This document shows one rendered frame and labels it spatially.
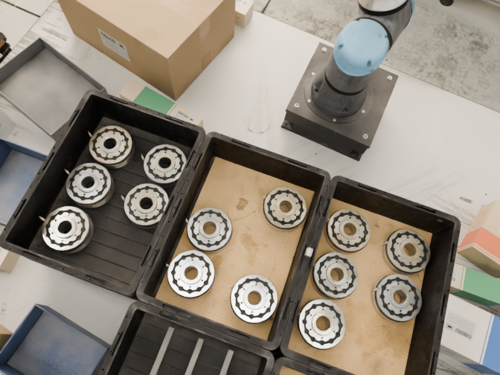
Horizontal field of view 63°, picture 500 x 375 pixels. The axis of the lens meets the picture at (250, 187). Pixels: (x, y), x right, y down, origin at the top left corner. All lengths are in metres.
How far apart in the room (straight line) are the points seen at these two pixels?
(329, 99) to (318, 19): 1.38
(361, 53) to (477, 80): 1.61
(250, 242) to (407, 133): 0.62
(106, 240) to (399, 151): 0.85
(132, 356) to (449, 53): 2.20
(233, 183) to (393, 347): 0.52
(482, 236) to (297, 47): 0.78
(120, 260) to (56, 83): 0.62
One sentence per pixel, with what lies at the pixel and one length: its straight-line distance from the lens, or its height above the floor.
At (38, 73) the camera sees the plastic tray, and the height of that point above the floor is 0.70.
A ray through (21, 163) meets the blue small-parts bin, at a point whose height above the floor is 0.70.
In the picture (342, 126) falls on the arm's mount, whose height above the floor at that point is 0.80.
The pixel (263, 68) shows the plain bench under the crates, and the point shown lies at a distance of 1.34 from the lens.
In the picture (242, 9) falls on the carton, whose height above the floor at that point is 0.76.
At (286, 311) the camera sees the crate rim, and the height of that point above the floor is 0.92.
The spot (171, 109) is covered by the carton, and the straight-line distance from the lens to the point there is 1.19.
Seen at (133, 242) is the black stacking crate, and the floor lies 0.83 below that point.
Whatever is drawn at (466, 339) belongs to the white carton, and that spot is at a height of 0.79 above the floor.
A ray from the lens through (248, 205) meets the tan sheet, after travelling 0.99.
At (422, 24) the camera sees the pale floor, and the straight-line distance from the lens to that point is 2.65.
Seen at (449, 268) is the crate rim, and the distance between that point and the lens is 0.98.
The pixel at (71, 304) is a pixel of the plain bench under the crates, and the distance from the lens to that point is 1.13.
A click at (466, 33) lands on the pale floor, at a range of 2.73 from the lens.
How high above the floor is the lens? 1.77
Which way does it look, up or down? 69 degrees down
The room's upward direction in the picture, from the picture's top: 11 degrees clockwise
